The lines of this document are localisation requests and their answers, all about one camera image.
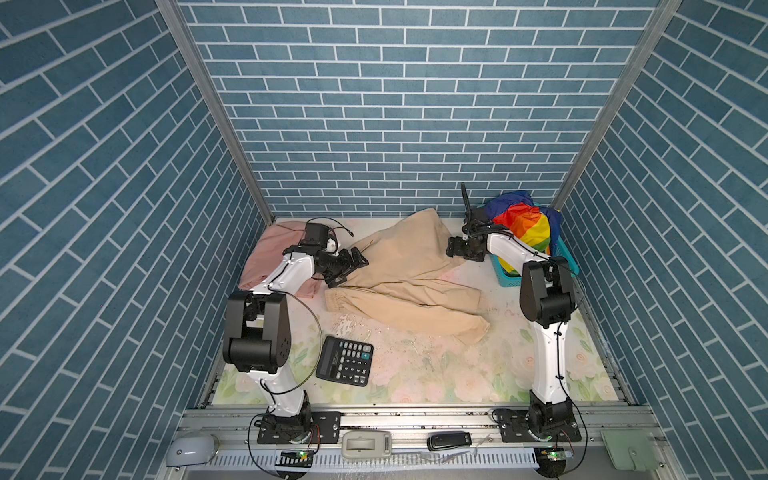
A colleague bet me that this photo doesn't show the beige shorts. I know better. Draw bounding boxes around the beige shorts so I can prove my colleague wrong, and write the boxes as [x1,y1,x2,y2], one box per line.
[325,208,490,345]

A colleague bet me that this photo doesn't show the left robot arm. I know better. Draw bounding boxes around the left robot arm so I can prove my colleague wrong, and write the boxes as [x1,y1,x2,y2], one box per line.
[222,245,369,436]

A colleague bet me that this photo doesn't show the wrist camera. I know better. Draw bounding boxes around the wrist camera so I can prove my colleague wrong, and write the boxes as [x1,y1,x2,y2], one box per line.
[299,222,337,255]
[466,207,491,228]

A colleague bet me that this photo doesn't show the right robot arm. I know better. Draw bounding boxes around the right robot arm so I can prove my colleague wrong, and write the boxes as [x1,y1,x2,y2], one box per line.
[446,220,577,440]

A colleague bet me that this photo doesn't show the beige plastic holder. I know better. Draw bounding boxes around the beige plastic holder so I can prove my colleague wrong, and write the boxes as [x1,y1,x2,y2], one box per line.
[341,430,392,461]

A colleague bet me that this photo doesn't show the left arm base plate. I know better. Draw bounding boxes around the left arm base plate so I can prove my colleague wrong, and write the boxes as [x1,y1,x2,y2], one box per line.
[255,411,342,445]

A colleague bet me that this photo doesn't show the circuit board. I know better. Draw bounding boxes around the circuit board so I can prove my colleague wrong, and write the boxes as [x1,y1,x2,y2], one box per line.
[275,451,315,470]
[535,447,573,463]

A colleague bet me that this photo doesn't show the right circuit board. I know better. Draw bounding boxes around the right circuit board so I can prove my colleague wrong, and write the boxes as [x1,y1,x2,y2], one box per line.
[535,447,573,463]

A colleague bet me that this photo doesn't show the black desk calculator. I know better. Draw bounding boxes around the black desk calculator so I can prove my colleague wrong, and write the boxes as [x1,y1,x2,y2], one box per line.
[315,336,374,387]

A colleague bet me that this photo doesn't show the grey computer mouse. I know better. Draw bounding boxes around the grey computer mouse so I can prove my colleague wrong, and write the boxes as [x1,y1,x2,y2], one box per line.
[165,433,220,468]

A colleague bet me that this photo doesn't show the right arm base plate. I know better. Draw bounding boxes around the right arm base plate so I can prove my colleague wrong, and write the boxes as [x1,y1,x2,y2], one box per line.
[490,408,582,443]

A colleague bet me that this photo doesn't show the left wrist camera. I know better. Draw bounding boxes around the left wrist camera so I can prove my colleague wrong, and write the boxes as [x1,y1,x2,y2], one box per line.
[299,222,337,255]

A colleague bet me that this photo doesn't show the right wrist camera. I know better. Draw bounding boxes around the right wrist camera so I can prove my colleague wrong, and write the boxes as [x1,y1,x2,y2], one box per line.
[466,207,491,228]

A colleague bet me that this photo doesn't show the aluminium front rail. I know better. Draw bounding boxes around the aluminium front rail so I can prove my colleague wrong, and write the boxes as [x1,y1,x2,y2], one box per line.
[177,403,666,447]

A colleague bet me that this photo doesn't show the pink shorts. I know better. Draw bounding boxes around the pink shorts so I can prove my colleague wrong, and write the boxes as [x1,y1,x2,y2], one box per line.
[238,221,320,298]

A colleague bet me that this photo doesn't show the green leather wallet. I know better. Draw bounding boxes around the green leather wallet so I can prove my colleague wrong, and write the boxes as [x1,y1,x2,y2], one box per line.
[601,429,660,472]

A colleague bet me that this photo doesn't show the multicolour cloth in basket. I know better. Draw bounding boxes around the multicolour cloth in basket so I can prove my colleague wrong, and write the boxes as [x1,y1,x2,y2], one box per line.
[483,191,563,255]

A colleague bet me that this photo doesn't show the white slotted cable duct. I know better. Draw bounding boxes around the white slotted cable duct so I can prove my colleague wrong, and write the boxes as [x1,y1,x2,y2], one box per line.
[198,447,539,473]

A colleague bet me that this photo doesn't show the teal plastic basket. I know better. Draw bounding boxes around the teal plastic basket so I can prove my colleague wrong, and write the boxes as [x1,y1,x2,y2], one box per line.
[479,203,581,288]

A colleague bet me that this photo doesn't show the black car key fob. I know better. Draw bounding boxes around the black car key fob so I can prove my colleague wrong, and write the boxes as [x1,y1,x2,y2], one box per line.
[426,431,472,452]

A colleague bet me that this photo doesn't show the left circuit board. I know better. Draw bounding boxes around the left circuit board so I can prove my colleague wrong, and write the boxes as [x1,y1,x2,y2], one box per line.
[275,451,315,470]

